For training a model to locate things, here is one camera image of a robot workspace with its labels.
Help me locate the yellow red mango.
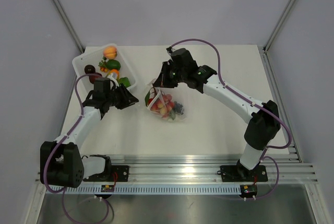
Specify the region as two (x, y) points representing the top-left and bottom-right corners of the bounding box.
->
(107, 69), (120, 80)

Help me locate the green lime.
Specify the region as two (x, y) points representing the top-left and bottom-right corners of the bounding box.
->
(106, 60), (121, 70)

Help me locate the clear zip top bag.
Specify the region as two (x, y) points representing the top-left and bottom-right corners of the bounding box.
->
(144, 78), (187, 122)

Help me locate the left small circuit board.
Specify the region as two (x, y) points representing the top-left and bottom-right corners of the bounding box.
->
(101, 185), (115, 192)

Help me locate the white slotted cable duct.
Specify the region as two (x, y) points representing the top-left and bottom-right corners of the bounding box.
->
(45, 184), (242, 195)

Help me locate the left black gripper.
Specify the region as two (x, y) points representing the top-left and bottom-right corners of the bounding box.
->
(105, 83), (138, 110)

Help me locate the dark plum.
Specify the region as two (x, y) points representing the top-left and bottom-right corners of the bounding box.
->
(84, 65), (96, 74)

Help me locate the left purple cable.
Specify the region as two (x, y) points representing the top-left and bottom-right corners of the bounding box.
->
(43, 74), (115, 222)

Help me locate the red cherry bunch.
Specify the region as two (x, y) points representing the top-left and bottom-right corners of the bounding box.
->
(145, 87), (176, 121)

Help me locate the right small circuit board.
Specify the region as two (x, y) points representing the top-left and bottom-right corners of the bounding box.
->
(240, 184), (258, 198)

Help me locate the orange peach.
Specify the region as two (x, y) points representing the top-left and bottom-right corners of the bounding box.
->
(103, 46), (117, 60)

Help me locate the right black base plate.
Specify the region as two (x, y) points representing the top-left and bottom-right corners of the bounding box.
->
(217, 165), (268, 183)

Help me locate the small circuit board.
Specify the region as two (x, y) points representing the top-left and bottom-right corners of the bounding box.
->
(101, 185), (115, 192)
(240, 184), (258, 198)

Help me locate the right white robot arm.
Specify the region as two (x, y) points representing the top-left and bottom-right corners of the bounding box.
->
(153, 47), (280, 180)

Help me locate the white plastic basket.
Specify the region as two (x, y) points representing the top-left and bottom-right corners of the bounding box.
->
(72, 43), (137, 90)

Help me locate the dark grape bunch with leaves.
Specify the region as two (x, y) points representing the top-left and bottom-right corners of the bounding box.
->
(173, 101), (185, 115)

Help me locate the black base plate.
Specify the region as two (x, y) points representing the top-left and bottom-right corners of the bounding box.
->
(83, 165), (129, 182)
(217, 165), (268, 183)

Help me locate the green pepper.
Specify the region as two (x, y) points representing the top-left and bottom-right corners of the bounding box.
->
(118, 77), (131, 88)

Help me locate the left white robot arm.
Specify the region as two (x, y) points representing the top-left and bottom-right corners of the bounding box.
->
(40, 77), (139, 194)

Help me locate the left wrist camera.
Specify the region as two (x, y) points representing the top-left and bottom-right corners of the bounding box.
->
(107, 74), (119, 87)

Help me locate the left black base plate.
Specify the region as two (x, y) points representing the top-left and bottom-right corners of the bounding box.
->
(83, 165), (129, 182)

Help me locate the small orange fruit sprig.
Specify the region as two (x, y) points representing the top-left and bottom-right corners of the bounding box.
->
(98, 57), (109, 73)

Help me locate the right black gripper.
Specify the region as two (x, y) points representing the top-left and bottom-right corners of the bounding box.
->
(154, 62), (187, 89)

